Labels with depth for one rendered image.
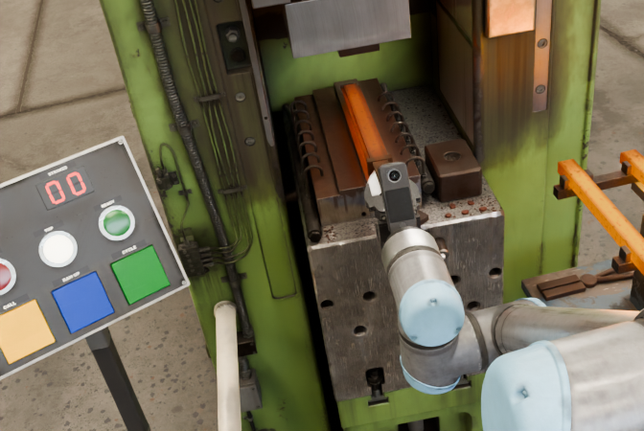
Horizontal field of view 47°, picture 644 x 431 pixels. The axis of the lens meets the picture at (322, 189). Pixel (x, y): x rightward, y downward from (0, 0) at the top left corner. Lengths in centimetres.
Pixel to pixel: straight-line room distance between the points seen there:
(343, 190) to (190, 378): 124
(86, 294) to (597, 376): 87
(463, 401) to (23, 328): 100
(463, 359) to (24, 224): 71
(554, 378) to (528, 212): 115
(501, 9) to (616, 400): 95
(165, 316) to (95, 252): 146
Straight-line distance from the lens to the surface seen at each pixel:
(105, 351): 149
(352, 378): 165
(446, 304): 105
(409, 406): 176
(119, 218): 126
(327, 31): 123
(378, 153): 137
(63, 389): 262
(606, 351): 61
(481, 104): 152
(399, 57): 181
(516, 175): 165
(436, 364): 115
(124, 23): 137
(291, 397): 198
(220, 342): 164
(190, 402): 241
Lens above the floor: 179
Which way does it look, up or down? 35 degrees down
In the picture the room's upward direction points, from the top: 9 degrees counter-clockwise
